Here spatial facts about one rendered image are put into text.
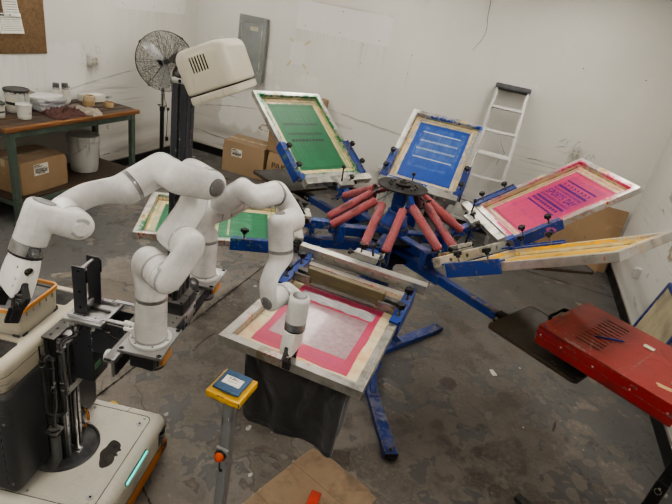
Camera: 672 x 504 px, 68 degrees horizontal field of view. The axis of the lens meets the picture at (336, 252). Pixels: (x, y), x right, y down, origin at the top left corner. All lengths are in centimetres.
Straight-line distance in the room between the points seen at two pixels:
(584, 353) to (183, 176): 168
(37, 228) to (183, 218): 38
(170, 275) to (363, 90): 521
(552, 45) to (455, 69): 102
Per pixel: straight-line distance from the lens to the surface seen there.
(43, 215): 131
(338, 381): 181
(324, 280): 232
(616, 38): 612
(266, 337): 201
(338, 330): 211
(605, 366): 225
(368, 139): 645
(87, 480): 244
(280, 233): 163
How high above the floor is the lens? 215
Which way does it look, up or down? 26 degrees down
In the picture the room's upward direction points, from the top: 11 degrees clockwise
